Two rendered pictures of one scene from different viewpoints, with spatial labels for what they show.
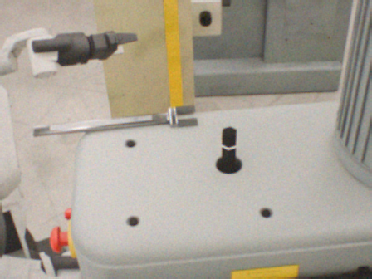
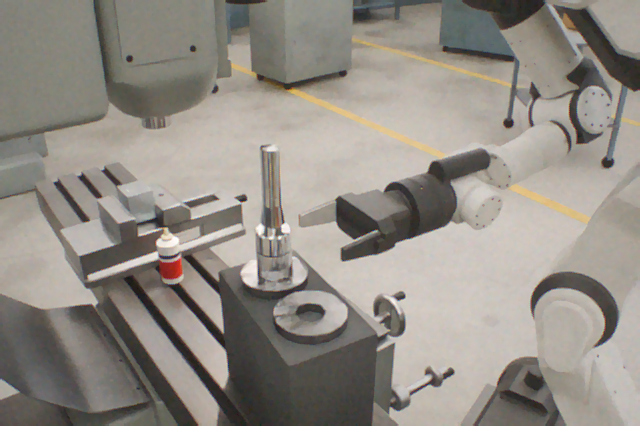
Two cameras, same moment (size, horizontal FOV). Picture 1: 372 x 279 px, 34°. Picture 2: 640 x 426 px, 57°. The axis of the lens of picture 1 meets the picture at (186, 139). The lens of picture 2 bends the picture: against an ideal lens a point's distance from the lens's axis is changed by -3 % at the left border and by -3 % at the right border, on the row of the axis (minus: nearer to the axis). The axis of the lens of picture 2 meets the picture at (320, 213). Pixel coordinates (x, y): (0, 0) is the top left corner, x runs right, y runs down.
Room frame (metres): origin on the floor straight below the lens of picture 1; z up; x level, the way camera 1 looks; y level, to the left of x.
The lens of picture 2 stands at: (1.50, -0.33, 1.61)
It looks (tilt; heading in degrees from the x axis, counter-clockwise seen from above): 28 degrees down; 148
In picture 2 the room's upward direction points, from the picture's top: straight up
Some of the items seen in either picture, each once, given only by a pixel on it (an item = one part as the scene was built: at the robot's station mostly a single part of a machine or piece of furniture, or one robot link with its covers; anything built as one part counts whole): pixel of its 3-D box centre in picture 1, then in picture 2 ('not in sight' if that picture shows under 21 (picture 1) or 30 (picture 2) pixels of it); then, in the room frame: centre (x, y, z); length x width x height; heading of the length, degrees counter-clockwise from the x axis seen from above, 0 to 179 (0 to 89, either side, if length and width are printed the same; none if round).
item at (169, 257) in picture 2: not in sight; (169, 254); (0.55, -0.05, 1.01); 0.04 x 0.04 x 0.11
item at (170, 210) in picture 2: not in sight; (164, 203); (0.41, -0.01, 1.05); 0.12 x 0.06 x 0.04; 5
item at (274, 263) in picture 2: not in sight; (274, 253); (0.90, -0.02, 1.19); 0.05 x 0.05 x 0.06
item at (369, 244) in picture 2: not in sight; (362, 249); (0.96, 0.08, 1.19); 0.06 x 0.02 x 0.03; 90
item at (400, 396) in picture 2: not in sight; (422, 383); (0.70, 0.48, 0.54); 0.22 x 0.06 x 0.06; 93
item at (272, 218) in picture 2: not in sight; (271, 189); (0.90, -0.02, 1.28); 0.03 x 0.03 x 0.11
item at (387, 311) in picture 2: not in sight; (378, 320); (0.56, 0.44, 0.66); 0.16 x 0.12 x 0.12; 93
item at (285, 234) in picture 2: not in sight; (273, 232); (0.90, -0.02, 1.22); 0.05 x 0.05 x 0.01
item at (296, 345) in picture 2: not in sight; (293, 351); (0.95, -0.02, 1.06); 0.22 x 0.12 x 0.20; 177
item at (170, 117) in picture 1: (115, 123); not in sight; (0.68, 0.10, 1.89); 0.24 x 0.04 x 0.01; 94
